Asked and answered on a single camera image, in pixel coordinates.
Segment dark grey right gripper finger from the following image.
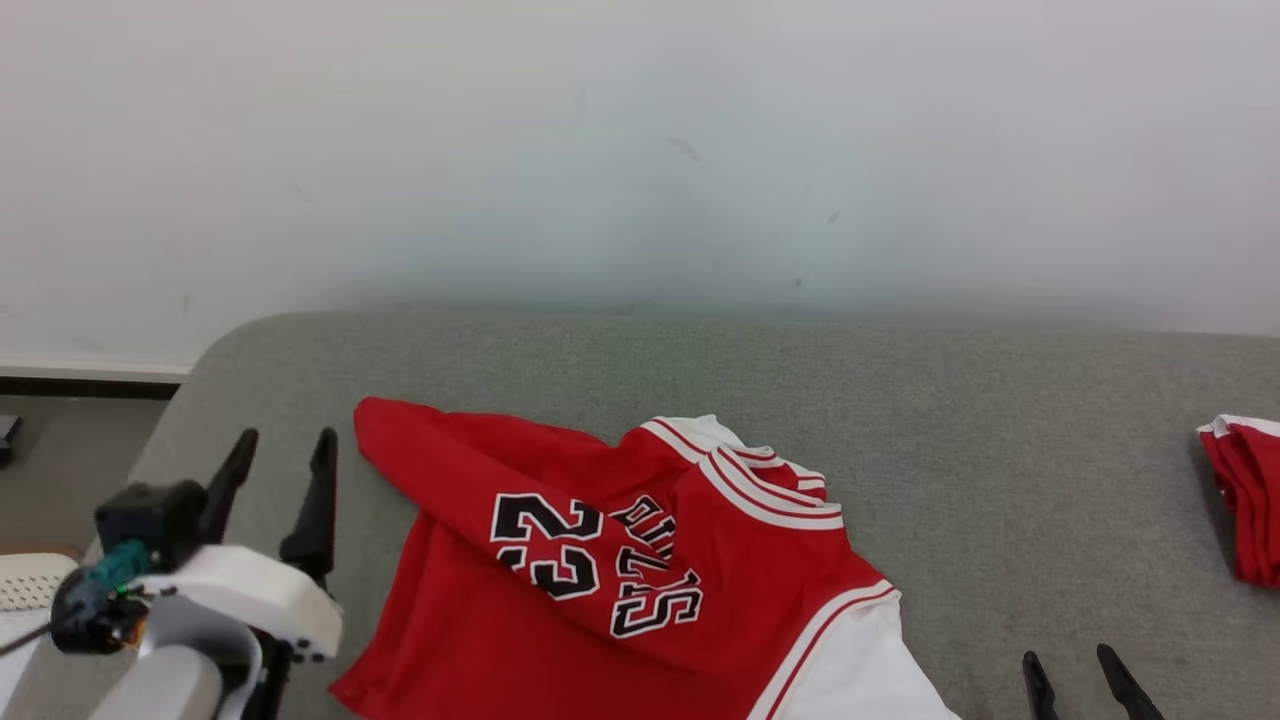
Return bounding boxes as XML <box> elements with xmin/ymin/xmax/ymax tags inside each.
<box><xmin>1022</xmin><ymin>652</ymin><xmax>1059</xmax><ymax>720</ymax></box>
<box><xmin>1097</xmin><ymin>643</ymin><xmax>1166</xmax><ymax>720</ymax></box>

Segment red Bulls shorts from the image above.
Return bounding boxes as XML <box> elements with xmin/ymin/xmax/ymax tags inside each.
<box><xmin>1198</xmin><ymin>415</ymin><xmax>1280</xmax><ymax>589</ymax></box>

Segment white wall baseboard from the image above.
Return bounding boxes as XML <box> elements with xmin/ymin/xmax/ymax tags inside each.
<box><xmin>0</xmin><ymin>355</ymin><xmax>193</xmax><ymax>386</ymax></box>

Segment thin black cable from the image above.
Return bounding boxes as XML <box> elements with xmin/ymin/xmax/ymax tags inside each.
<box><xmin>0</xmin><ymin>625</ymin><xmax>59</xmax><ymax>658</ymax></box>

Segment grey fabric sofa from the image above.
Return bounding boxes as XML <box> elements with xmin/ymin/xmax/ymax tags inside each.
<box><xmin>0</xmin><ymin>308</ymin><xmax>1280</xmax><ymax>720</ymax></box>

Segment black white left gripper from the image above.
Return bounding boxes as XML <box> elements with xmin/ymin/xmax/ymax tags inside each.
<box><xmin>97</xmin><ymin>428</ymin><xmax>344</xmax><ymax>663</ymax></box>

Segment teal cable connector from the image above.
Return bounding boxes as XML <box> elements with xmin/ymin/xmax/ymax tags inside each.
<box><xmin>83</xmin><ymin>540</ymin><xmax>153</xmax><ymax>593</ymax></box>

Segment red white Bulls jersey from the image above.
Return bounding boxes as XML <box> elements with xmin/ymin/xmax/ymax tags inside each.
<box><xmin>330</xmin><ymin>397</ymin><xmax>961</xmax><ymax>720</ymax></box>

